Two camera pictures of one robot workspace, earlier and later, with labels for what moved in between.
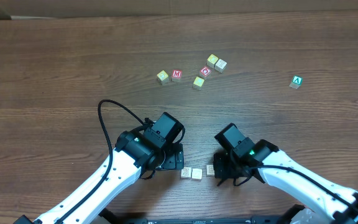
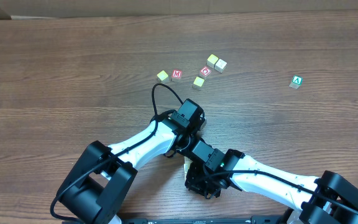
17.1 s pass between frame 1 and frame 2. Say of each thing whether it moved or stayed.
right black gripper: moved
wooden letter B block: moved
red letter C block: stayed
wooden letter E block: moved
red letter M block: stayed
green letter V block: stayed
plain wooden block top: stayed
